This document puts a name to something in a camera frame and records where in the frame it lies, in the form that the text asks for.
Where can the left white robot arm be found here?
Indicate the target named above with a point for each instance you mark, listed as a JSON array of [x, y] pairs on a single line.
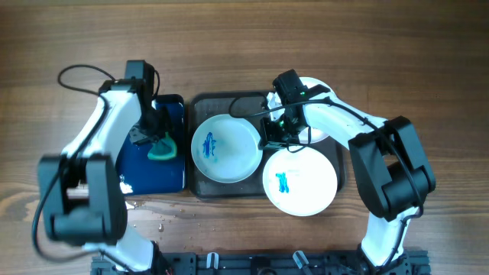
[[82, 207]]

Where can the dark brown serving tray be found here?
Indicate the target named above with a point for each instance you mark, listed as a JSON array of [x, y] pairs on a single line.
[[206, 105]]

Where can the white plate front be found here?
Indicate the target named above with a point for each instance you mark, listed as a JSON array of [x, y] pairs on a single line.
[[300, 184]]

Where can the green yellow sponge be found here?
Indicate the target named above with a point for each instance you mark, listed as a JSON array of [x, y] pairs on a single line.
[[163, 149]]

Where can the white plate back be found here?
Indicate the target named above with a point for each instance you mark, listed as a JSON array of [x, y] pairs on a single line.
[[316, 134]]

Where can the white plate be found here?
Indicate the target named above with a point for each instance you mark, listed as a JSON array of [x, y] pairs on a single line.
[[316, 134], [300, 184], [225, 149]]

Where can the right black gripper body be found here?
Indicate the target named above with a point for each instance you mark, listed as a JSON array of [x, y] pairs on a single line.
[[281, 132]]

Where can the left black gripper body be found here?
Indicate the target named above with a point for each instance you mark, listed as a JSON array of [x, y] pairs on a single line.
[[154, 124]]

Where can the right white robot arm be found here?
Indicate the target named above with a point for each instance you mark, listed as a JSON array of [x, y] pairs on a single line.
[[392, 172]]

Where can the black mounting rail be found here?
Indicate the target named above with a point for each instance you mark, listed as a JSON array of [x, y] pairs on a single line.
[[331, 262]]

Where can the blue water tray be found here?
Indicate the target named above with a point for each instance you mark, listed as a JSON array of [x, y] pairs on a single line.
[[140, 175]]

